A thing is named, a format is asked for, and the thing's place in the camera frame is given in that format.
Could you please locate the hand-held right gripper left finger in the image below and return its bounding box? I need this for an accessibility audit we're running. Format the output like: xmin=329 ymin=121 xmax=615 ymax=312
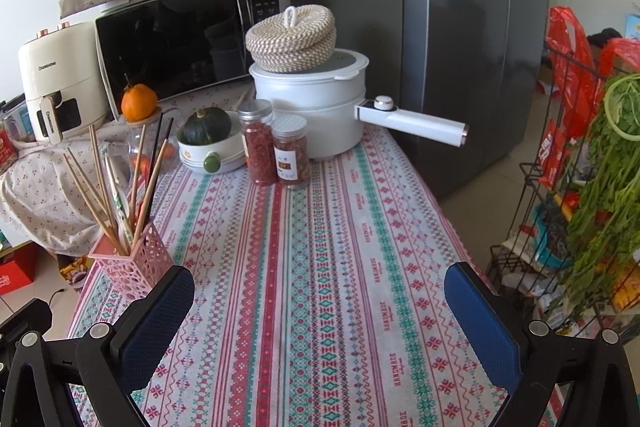
xmin=2 ymin=264 xmax=196 ymax=427

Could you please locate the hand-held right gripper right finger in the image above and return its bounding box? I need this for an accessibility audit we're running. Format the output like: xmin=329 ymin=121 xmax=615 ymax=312
xmin=444 ymin=261 xmax=640 ymax=427

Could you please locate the pink plastic utensil holder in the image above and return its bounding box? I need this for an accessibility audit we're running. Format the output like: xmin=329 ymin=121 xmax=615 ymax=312
xmin=89 ymin=222 xmax=176 ymax=296

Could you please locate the wooden chopstick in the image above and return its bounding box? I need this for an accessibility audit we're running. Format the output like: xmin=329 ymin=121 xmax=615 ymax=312
xmin=68 ymin=149 xmax=128 ymax=254
xmin=62 ymin=153 xmax=123 ymax=255
xmin=141 ymin=143 xmax=168 ymax=225
xmin=129 ymin=125 xmax=147 ymax=230
xmin=90 ymin=125 xmax=117 ymax=230

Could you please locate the white plastic rice spoon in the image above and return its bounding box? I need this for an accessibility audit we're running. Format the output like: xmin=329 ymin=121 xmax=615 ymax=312
xmin=101 ymin=146 xmax=135 ymax=251

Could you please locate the black chopstick with red end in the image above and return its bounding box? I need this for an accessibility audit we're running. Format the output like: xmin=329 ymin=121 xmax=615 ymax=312
xmin=129 ymin=117 xmax=162 ymax=235
xmin=143 ymin=117 xmax=175 ymax=228

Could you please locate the red box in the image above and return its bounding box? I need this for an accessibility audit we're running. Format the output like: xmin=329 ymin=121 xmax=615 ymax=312
xmin=0 ymin=252 xmax=39 ymax=296

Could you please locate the yellow printed cardboard box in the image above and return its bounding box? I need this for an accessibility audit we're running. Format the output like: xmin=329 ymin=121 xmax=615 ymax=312
xmin=57 ymin=254 xmax=96 ymax=293

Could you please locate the red tin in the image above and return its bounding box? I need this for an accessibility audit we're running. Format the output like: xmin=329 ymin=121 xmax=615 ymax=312
xmin=0 ymin=127 xmax=19 ymax=176

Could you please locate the patterned striped tablecloth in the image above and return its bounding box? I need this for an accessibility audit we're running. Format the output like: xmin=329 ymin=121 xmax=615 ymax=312
xmin=67 ymin=127 xmax=567 ymax=427

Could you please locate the glass jar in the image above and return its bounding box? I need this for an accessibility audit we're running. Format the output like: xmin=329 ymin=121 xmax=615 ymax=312
xmin=115 ymin=117 xmax=179 ymax=180

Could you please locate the bunch of leafy greens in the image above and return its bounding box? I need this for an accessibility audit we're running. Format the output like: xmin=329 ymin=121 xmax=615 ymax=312
xmin=556 ymin=73 xmax=640 ymax=324

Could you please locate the tall jar of red berries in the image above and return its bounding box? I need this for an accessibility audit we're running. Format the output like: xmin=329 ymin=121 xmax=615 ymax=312
xmin=237 ymin=99 xmax=277 ymax=186

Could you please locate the dark green squash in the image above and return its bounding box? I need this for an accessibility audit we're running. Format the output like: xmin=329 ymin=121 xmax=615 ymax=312
xmin=178 ymin=108 xmax=232 ymax=146

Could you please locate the short jar with red label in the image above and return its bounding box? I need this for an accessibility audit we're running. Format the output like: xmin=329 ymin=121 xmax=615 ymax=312
xmin=271 ymin=115 xmax=310 ymax=189

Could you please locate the large orange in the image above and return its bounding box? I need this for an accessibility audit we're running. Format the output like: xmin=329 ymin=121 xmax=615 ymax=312
xmin=121 ymin=83 xmax=160 ymax=122

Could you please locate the cream air fryer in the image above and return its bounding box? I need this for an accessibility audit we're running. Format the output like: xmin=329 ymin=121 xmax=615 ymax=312
xmin=18 ymin=22 xmax=108 ymax=145

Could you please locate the white electric cooking pot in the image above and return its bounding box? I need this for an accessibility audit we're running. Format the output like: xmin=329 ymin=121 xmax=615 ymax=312
xmin=249 ymin=48 xmax=470 ymax=160

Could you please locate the red plastic bag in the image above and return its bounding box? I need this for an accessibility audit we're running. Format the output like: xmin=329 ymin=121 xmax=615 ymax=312
xmin=537 ymin=6 xmax=609 ymax=188
xmin=597 ymin=38 xmax=640 ymax=74

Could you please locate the black microwave oven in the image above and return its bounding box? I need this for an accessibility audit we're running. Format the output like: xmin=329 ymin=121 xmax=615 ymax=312
xmin=95 ymin=0 xmax=291 ymax=118

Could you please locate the grey refrigerator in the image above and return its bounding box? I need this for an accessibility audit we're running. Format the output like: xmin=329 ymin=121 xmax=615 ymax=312
xmin=285 ymin=0 xmax=551 ymax=204

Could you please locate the black wire rack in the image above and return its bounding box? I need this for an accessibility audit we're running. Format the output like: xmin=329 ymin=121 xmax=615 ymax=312
xmin=487 ymin=47 xmax=640 ymax=344

